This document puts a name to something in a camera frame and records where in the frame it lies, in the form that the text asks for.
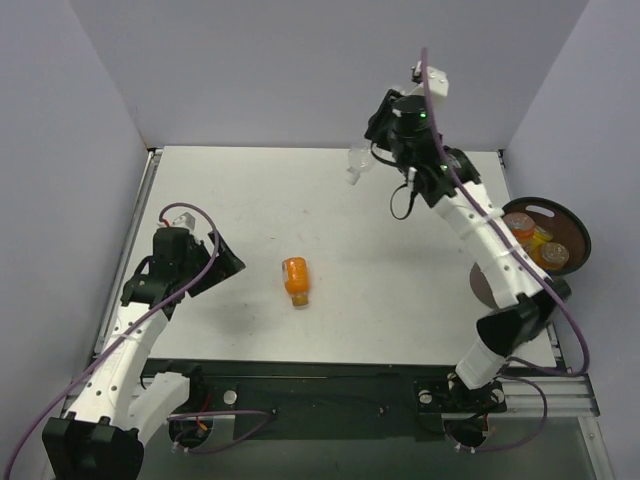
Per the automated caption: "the clear plastic bottle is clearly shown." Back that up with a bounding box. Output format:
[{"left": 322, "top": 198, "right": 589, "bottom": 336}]
[{"left": 347, "top": 141, "right": 377, "bottom": 186}]

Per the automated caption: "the short orange juice bottle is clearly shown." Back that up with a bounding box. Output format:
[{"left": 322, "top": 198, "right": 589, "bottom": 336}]
[{"left": 282, "top": 257, "right": 310, "bottom": 307}]

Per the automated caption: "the orange floral tea bottle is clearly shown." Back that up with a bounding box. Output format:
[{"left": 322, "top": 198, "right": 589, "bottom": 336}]
[{"left": 503, "top": 212, "right": 536, "bottom": 247}]

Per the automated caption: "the yellow bottle blue cap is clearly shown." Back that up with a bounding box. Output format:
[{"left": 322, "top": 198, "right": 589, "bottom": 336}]
[{"left": 522, "top": 225, "right": 553, "bottom": 255}]

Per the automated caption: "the orange bottle navy label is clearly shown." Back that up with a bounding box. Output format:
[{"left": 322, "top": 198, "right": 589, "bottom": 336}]
[{"left": 531, "top": 242, "right": 570, "bottom": 271}]

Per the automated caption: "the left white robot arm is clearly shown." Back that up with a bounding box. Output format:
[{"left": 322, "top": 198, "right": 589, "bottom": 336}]
[{"left": 42, "top": 226, "right": 245, "bottom": 479}]

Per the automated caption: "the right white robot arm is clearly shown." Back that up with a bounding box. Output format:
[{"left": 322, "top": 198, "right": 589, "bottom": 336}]
[{"left": 364, "top": 89, "right": 571, "bottom": 409}]

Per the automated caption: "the brown round bin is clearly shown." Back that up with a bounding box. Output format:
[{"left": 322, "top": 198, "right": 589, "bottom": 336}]
[{"left": 470, "top": 197, "right": 592, "bottom": 310}]

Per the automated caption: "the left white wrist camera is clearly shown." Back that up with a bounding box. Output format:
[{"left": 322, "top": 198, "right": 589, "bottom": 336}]
[{"left": 158, "top": 212, "right": 196, "bottom": 231}]

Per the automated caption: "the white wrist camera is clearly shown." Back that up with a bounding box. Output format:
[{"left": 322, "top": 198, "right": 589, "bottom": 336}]
[
  {"left": 158, "top": 212, "right": 196, "bottom": 231},
  {"left": 400, "top": 61, "right": 449, "bottom": 108}
]

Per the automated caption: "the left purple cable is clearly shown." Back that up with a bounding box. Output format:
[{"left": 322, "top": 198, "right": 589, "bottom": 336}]
[{"left": 2, "top": 201, "right": 271, "bottom": 480}]

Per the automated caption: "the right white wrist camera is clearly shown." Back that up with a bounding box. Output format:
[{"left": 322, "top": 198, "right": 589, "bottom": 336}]
[{"left": 400, "top": 61, "right": 449, "bottom": 108}]

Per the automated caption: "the black loop cable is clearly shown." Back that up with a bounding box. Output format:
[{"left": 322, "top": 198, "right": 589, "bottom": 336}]
[{"left": 389, "top": 179, "right": 419, "bottom": 221}]

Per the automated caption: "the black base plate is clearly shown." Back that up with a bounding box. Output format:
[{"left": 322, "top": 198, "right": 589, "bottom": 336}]
[{"left": 141, "top": 359, "right": 506, "bottom": 441}]

